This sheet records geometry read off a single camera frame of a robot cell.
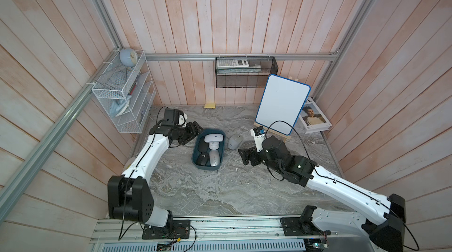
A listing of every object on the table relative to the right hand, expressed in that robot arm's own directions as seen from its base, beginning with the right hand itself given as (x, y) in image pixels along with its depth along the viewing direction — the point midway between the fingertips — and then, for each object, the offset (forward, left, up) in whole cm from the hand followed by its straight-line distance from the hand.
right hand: (246, 146), depth 75 cm
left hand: (+8, +22, -3) cm, 24 cm away
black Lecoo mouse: (+3, +22, -19) cm, 29 cm away
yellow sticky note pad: (+45, +21, -20) cm, 53 cm away
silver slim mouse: (+4, +15, -19) cm, 25 cm away
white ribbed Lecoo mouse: (+12, +16, -19) cm, 28 cm away
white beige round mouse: (+14, +4, -18) cm, 24 cm away
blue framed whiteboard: (+22, -19, +6) cm, 30 cm away
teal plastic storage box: (+10, +19, -21) cm, 30 cm away
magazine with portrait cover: (+32, -45, -19) cm, 58 cm away
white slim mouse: (+16, +19, -17) cm, 30 cm away
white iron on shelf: (+16, +60, +8) cm, 63 cm away
